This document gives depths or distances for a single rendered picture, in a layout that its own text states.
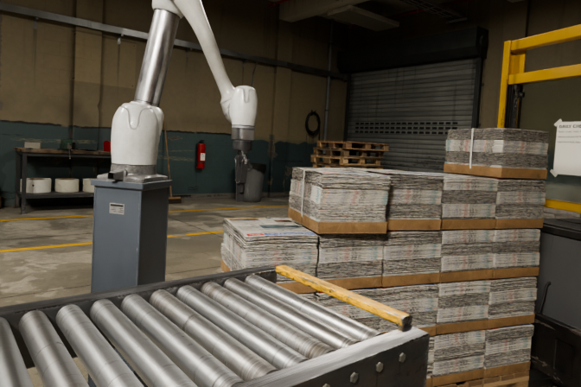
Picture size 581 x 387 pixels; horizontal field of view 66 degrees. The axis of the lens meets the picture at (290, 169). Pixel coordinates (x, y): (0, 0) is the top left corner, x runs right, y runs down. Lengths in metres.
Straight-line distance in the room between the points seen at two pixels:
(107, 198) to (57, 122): 6.37
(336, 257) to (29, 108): 6.68
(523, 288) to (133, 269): 1.74
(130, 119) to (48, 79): 6.40
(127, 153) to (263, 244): 0.57
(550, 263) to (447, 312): 0.97
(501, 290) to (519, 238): 0.25
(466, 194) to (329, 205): 0.68
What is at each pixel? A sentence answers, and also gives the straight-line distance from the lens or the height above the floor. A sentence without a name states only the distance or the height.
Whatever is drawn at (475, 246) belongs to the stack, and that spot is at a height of 0.76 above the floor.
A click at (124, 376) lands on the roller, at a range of 0.76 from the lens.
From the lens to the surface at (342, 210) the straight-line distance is 1.69.
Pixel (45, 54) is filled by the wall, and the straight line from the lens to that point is 8.04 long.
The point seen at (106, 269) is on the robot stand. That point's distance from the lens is 1.70.
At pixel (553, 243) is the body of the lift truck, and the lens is 2.90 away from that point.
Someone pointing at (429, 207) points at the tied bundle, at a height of 0.93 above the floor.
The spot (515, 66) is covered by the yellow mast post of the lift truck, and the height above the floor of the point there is 1.70.
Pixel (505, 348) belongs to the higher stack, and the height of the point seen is 0.27.
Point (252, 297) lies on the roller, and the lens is 1.10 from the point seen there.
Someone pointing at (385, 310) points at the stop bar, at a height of 0.82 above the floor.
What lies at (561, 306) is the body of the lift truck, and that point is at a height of 0.37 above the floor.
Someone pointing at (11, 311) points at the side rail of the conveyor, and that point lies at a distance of 1.06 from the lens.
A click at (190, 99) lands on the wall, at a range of 8.75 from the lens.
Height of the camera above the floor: 1.15
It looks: 3 degrees down
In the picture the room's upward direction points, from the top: 3 degrees clockwise
